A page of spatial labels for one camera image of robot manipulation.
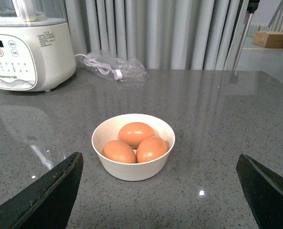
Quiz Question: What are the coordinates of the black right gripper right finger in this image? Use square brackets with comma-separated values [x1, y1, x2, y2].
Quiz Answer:
[236, 154, 283, 229]

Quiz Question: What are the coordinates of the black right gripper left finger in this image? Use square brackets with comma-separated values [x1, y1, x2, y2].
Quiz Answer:
[0, 152, 84, 229]

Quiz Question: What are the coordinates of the brown egg in bowl left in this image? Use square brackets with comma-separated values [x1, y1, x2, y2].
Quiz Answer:
[101, 140, 136, 164]

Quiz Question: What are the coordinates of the brown egg in bowl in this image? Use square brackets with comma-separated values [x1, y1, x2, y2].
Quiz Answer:
[101, 140, 136, 164]
[136, 136, 168, 163]
[118, 122, 155, 148]

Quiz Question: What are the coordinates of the brown egg in bowl back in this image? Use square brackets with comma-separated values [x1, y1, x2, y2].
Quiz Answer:
[118, 122, 155, 148]

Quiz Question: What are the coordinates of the brown egg in bowl right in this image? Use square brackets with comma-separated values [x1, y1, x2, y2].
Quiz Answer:
[136, 136, 168, 163]

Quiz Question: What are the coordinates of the brown cardboard box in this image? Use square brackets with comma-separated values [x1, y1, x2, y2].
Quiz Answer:
[253, 31, 283, 48]

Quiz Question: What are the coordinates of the white round bowl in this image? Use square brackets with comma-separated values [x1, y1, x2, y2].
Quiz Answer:
[91, 114, 175, 181]

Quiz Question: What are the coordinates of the clear plastic bag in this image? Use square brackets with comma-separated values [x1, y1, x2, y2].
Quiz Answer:
[75, 50, 148, 83]

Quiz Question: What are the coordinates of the white Joyoung blender appliance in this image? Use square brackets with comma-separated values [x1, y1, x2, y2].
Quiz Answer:
[0, 0, 76, 92]

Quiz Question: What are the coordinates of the black tripod stand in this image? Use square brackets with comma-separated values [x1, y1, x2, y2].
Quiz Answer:
[232, 0, 260, 71]

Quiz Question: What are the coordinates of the grey curtain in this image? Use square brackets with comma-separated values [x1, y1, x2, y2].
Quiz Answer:
[65, 0, 248, 70]

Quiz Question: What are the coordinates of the white power cord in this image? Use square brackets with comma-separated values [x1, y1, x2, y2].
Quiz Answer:
[74, 53, 123, 81]

